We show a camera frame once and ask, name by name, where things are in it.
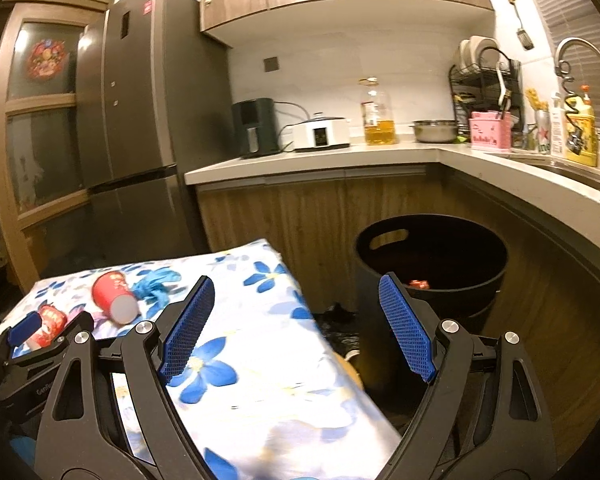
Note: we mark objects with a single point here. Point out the red paper cup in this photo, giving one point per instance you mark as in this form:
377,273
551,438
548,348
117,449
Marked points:
107,292
50,322

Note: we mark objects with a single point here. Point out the window blinds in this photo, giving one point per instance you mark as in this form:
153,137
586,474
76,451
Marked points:
570,0

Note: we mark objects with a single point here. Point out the wooden lower cabinet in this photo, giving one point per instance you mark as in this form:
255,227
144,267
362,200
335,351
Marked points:
280,220

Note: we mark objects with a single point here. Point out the wooden glass-panel door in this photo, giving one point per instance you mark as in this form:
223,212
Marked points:
35,160

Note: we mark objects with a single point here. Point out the black plastic bag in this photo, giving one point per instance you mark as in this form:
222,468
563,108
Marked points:
337,325

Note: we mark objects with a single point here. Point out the white ladle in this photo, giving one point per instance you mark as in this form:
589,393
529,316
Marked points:
503,85

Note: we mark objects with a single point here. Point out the dark wall outlet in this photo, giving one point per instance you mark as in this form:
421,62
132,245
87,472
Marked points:
271,64

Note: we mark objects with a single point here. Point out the dark kitchen utensil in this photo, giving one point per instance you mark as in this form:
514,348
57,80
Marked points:
505,107

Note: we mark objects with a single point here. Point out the cooking oil bottle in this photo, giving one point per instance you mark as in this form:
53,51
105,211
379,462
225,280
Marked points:
378,120

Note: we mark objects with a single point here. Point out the grey refrigerator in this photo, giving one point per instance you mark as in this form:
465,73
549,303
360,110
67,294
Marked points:
145,100

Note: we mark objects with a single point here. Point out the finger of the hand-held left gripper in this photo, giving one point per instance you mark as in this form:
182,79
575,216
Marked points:
77,327
22,330

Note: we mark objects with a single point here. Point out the white electric cooker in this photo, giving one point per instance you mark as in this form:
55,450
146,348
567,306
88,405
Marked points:
322,135

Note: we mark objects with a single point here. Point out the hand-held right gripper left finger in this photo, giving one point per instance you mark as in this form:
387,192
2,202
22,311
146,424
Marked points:
187,330

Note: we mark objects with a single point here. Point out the black plastic bin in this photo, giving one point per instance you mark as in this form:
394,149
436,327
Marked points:
455,250

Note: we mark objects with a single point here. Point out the large white plate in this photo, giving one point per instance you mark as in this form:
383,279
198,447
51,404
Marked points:
485,47

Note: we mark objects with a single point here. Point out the white pump bottle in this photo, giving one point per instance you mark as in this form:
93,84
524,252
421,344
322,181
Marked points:
557,130

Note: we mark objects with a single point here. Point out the stainless steel bowl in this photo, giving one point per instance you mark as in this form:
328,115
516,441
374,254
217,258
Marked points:
435,131

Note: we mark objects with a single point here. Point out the yellow detergent bottle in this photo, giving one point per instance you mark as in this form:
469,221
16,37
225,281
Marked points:
589,140

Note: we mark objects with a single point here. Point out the floral cloth covered table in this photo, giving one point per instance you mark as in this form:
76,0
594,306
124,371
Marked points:
260,350

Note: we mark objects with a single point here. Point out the round wooden stool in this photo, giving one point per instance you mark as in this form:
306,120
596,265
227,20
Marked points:
352,372

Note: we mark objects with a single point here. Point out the black air fryer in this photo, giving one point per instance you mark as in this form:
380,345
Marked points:
254,127

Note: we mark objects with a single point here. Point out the small white plate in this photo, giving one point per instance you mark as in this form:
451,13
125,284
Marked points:
464,55

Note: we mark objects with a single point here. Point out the stainless steel sink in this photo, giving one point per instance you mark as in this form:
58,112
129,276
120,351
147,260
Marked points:
570,172

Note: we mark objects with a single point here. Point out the silver drink can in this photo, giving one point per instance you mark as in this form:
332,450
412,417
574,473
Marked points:
543,132

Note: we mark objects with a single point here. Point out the coiled faucet sprayer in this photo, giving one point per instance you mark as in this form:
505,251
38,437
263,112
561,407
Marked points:
575,135

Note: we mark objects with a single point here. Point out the chrome curved faucet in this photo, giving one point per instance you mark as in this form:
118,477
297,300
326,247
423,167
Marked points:
580,41

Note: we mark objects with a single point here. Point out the red round door decoration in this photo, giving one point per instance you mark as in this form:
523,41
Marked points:
46,58

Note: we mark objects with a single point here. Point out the blue rubber glove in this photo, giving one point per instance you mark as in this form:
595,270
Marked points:
155,285

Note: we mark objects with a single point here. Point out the hanging metal spatula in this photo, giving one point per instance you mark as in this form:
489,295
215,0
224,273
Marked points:
525,40

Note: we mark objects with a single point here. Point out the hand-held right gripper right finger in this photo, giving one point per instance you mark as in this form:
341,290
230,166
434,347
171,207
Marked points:
407,332

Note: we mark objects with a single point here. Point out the red plastic bag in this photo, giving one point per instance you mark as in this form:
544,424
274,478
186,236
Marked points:
420,284

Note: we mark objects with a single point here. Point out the pink utensil holder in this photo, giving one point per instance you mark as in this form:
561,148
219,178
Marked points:
490,135

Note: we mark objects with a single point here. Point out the yellow kitchen brush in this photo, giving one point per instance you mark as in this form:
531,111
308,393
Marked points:
536,100

